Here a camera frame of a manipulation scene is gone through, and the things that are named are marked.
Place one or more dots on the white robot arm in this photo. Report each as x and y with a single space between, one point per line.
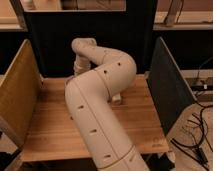
100 74

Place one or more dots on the dark right side panel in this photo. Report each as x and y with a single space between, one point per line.
172 96

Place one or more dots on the black back panel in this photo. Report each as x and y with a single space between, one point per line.
51 34

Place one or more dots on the black power strip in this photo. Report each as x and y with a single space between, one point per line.
200 84

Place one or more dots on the wooden left side panel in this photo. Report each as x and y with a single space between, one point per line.
19 90

